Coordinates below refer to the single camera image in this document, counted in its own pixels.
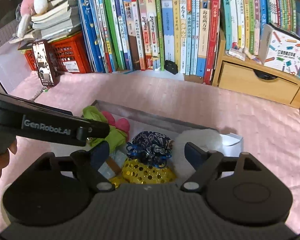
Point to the wooden desk organizer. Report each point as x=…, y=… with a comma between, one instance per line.
x=252, y=85

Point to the grey cardboard box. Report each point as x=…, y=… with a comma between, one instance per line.
x=152, y=116

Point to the stack of worn books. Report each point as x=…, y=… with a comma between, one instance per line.
x=52, y=17

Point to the green cloth scrunchie with bell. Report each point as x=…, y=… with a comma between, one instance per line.
x=95, y=113

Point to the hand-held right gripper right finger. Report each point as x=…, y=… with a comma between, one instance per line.
x=192, y=155

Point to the white fluffy plush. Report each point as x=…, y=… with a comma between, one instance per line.
x=202, y=135

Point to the gold sequin pouch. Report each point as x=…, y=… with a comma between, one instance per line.
x=145, y=172

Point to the white storage bin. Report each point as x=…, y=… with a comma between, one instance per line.
x=5, y=72

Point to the smartphone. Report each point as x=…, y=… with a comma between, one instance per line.
x=43, y=62

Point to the pink tablecloth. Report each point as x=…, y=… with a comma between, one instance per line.
x=240, y=120

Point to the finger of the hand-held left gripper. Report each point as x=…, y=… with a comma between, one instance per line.
x=100, y=130

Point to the small black box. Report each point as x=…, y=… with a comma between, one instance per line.
x=171, y=67

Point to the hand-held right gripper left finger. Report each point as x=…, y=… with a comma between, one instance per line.
x=101, y=155

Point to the label printer carton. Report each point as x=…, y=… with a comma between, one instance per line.
x=282, y=52

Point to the row of tall upright books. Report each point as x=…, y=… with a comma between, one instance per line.
x=140, y=30

